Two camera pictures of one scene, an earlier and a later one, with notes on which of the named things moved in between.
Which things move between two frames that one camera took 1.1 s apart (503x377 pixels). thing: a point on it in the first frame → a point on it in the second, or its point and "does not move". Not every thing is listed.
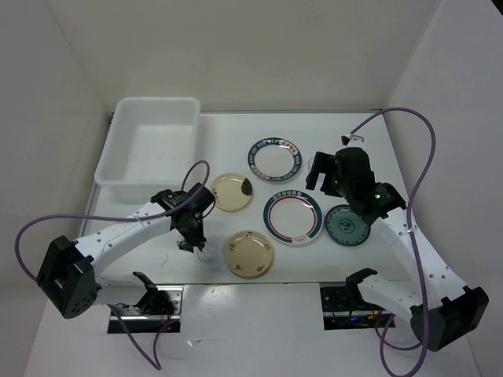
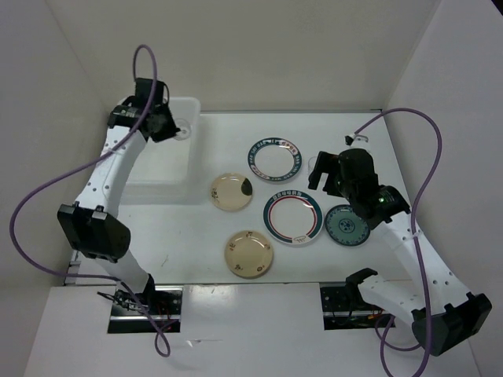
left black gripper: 187,243 → 171,130
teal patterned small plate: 346,226 does not move
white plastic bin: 152,143 does not move
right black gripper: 326,163 does not move
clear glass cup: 210,255 → 185,127
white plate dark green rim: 275,159 does not move
